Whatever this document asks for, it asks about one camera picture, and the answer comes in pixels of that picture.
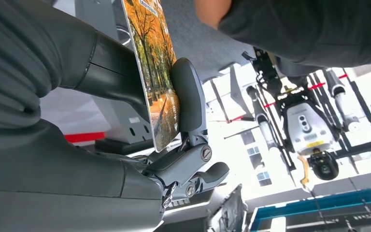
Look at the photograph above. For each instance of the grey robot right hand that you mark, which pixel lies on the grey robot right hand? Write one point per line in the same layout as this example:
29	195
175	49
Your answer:
60	192

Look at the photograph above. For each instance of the person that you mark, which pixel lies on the person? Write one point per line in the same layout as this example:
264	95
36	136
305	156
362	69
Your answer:
300	28

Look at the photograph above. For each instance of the red strip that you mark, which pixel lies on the red strip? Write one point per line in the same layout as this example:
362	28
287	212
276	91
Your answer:
84	137

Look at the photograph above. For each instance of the grey kiosk stand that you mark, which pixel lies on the grey kiosk stand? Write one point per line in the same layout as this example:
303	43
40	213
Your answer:
118	118

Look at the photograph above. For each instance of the white humanoid robot on stand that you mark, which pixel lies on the white humanoid robot on stand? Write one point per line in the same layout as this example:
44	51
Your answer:
307	128

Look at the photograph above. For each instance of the blue edged bench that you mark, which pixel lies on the blue edged bench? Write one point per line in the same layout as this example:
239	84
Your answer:
320	205

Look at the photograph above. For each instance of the black metal frame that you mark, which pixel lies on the black metal frame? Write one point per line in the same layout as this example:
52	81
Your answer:
368	112

